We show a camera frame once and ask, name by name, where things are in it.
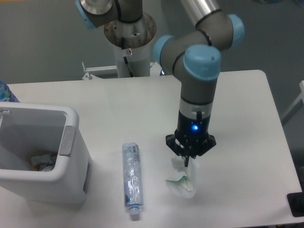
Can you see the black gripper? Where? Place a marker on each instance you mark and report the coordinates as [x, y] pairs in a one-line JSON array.
[[199, 140]]

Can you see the white plastic wrapper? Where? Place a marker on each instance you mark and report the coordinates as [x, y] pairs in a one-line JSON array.
[[183, 182]]

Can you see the clear crushed plastic bottle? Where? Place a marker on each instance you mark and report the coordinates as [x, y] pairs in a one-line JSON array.
[[132, 177]]

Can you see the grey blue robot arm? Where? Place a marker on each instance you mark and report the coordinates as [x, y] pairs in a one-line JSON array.
[[193, 59]]

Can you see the trash inside can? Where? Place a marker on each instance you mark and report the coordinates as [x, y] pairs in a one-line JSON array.
[[44, 162]]

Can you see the white plastic trash can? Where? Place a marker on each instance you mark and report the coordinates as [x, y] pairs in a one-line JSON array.
[[28, 130]]

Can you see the black table clamp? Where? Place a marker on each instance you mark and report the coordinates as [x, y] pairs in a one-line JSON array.
[[296, 203]]

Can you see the blue patterned bottle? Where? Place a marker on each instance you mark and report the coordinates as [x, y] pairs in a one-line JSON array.
[[6, 94]]

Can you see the white right base bracket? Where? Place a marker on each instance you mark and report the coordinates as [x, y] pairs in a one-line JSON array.
[[156, 69]]

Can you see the white base bracket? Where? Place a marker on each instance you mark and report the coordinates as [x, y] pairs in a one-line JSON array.
[[102, 72], [156, 69]]

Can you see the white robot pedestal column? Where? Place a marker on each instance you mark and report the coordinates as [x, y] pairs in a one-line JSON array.
[[132, 45]]

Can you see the white frame at right edge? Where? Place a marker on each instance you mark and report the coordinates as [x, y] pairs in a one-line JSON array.
[[294, 107]]

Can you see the white left base bracket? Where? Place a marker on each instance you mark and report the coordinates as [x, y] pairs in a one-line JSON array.
[[102, 72]]

